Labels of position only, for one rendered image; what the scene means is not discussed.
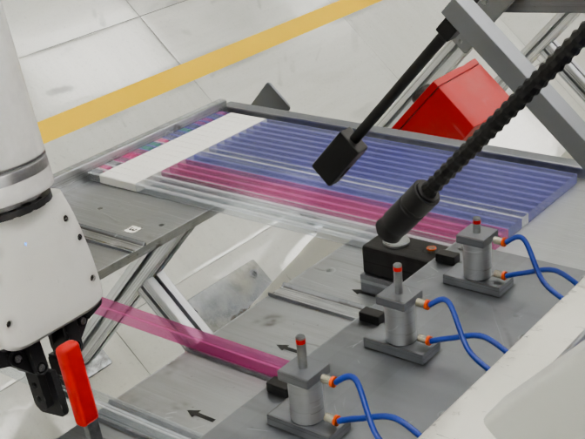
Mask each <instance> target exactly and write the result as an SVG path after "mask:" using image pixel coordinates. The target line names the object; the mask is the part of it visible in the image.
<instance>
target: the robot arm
mask: <svg viewBox="0 0 585 439"><path fill-rule="evenodd" d="M53 183H54V177H53V174H52V171H51V168H50V163H49V160H48V157H47V154H46V151H45V148H44V142H43V140H42V137H41V133H40V131H39V127H38V124H37V119H36V116H35V112H34V110H33V107H32V103H31V101H30V95H29V93H28V89H27V86H26V83H25V80H24V75H23V72H22V69H21V65H20V63H19V59H18V56H17V51H16V48H15V45H14V42H13V39H12V35H11V33H10V27H9V25H8V21H7V18H6V16H5V12H4V9H3V4H2V1H1V0H0V348H2V350H0V368H7V367H12V368H15V369H17V370H19V371H23V372H25V374H26V377H27V380H28V383H29V386H30V391H31V393H32V396H33V399H34V402H35V404H36V405H37V407H38V408H39V409H40V410H41V411H42V412H45V413H48V414H52V415H58V416H62V417H63V416H65V415H67V414H68V413H69V408H68V404H67V401H66V398H65V395H64V391H63V388H62V385H61V382H60V379H59V376H58V375H62V373H61V370H60V367H59V364H58V360H57V355H56V348H57V347H58V346H59V345H61V344H63V343H64V342H66V341H69V340H73V341H77V342H78V344H79V346H80V349H81V351H82V350H83V342H82V336H83V334H84V330H85V327H86V324H87V321H88V319H90V318H91V317H92V315H93V314H94V313H95V312H96V311H97V310H98V308H99V307H100V306H101V304H102V299H101V298H102V294H103V291H102V287H101V282H100V279H99V276H98V271H97V269H96V266H95V263H94V260H93V259H92V256H91V251H90V249H89V247H88V245H87V242H86V240H85V237H84V234H83V232H82V230H81V227H80V225H79V224H78V222H77V219H76V217H75V215H74V213H73V211H72V210H71V207H70V205H69V204H68V202H67V200H66V198H65V197H64V195H63V194H62V192H61V190H60V189H57V188H50V187H51V186H52V184H53ZM46 336H48V337H49V341H50V346H51V348H52V350H53V351H52V352H51V353H49V354H48V355H49V357H48V359H49V362H50V367H51V368H49V365H48V362H47V360H46V357H45V354H44V350H43V348H42V345H41V342H40V341H41V340H42V339H43V338H45V337H46Z"/></svg>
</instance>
